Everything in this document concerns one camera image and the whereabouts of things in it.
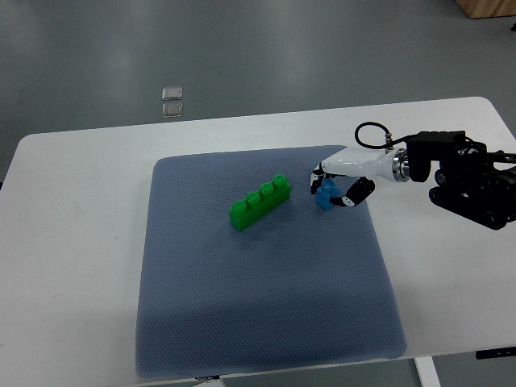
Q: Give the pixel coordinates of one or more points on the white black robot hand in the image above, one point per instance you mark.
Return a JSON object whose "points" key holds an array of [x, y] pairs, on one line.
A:
{"points": [[364, 164]]}

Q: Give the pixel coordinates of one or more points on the blue toy block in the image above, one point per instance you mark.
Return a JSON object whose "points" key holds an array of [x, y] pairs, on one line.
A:
{"points": [[325, 192]]}

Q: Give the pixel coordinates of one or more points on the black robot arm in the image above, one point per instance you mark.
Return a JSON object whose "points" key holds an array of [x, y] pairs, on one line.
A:
{"points": [[471, 181]]}

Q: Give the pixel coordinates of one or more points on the green four-stud toy block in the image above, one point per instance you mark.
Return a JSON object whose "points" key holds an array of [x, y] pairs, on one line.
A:
{"points": [[258, 203]]}

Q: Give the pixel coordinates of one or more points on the blue-grey textured mat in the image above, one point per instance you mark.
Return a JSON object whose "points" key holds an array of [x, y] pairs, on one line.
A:
{"points": [[301, 286]]}

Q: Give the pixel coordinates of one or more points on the wooden box corner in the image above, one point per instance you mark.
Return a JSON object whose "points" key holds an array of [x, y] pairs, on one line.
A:
{"points": [[484, 9]]}

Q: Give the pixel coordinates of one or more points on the upper metal floor plate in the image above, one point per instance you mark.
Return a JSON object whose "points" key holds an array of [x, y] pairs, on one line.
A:
{"points": [[172, 93]]}

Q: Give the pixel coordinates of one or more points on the white table leg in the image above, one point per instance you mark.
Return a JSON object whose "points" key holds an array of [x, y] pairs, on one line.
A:
{"points": [[427, 374]]}

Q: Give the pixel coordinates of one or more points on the black table control panel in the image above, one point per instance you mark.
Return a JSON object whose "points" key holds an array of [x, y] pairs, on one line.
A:
{"points": [[496, 353]]}

